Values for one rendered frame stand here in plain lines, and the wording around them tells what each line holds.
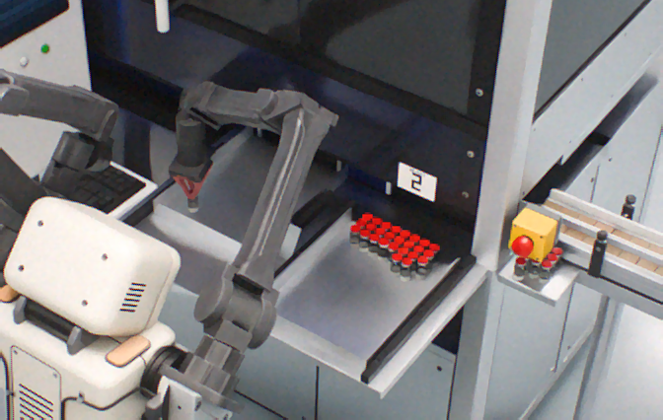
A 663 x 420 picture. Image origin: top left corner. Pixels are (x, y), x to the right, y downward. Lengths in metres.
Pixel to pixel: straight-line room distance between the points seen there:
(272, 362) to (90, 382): 1.35
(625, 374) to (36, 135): 1.75
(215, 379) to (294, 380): 1.31
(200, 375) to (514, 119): 0.80
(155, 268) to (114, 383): 0.17
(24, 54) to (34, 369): 0.96
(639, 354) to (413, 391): 0.98
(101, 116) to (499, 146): 0.74
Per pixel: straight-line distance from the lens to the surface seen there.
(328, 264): 2.54
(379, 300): 2.47
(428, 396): 2.91
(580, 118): 2.68
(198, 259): 2.55
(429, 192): 2.53
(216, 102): 2.40
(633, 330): 3.78
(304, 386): 3.16
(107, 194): 2.81
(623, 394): 3.60
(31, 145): 2.86
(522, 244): 2.43
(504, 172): 2.40
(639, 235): 2.63
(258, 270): 1.93
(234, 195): 2.70
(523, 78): 2.27
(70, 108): 2.04
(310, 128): 2.03
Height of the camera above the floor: 2.60
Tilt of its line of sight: 40 degrees down
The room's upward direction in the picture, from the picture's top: 2 degrees clockwise
